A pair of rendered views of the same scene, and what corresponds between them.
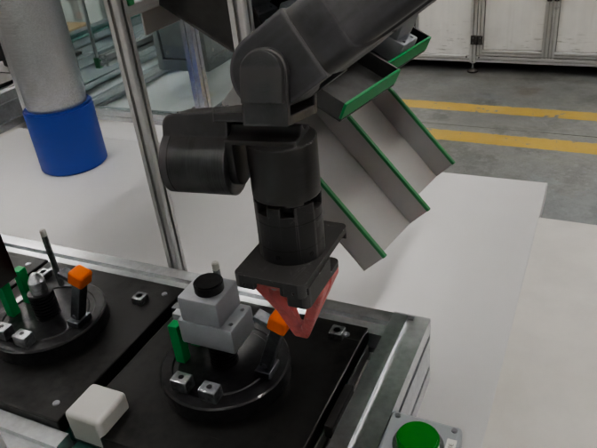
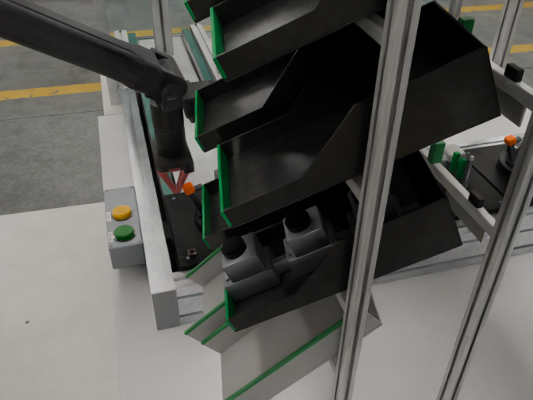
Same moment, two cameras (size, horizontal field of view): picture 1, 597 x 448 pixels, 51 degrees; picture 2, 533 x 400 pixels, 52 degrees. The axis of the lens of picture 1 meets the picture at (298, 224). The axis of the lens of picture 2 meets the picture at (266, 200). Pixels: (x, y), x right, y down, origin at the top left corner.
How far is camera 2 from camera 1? 1.34 m
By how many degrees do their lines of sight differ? 101
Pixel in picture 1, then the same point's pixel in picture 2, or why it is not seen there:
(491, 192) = not seen: outside the picture
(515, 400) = (102, 342)
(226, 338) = not seen: hidden behind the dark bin
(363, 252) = (202, 275)
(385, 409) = (147, 240)
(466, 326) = (152, 383)
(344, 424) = (160, 228)
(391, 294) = not seen: hidden behind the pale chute
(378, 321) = (182, 282)
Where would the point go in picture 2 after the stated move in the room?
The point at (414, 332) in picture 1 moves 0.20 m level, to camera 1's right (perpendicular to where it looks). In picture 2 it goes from (155, 282) to (55, 340)
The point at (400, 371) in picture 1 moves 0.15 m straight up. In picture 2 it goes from (150, 259) to (140, 198)
